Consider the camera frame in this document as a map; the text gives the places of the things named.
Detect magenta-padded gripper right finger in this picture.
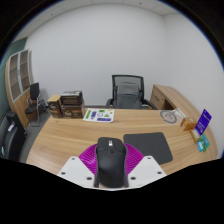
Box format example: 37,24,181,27
124,142,167,188

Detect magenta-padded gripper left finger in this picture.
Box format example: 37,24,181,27
57,143,99,188

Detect black computer mouse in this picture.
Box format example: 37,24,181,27
94,136,129,189

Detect dark grey mouse pad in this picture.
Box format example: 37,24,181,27
123,131,174,166

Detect small tan box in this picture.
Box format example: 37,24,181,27
189,129,202,144

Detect small orange box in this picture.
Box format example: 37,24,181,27
180,116,198,132

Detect teal card packs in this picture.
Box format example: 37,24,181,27
196,133,211,153

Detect tall brown cardboard box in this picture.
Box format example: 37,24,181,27
46,94,64,119

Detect black cardboard box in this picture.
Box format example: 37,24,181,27
60,90,84,107

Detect black leather office chair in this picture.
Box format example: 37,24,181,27
0,111,28,162

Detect purple card package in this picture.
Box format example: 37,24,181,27
195,108,213,136

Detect grey backpack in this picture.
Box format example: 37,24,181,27
114,82,143,110

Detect wooden side desk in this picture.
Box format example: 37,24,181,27
149,83,201,121

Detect small black visitor chair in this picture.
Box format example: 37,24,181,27
24,82,48,128

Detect wooden glass-door shelf unit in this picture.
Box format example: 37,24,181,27
4,49,34,119

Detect black mesh office chair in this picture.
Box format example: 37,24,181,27
105,74,158,110

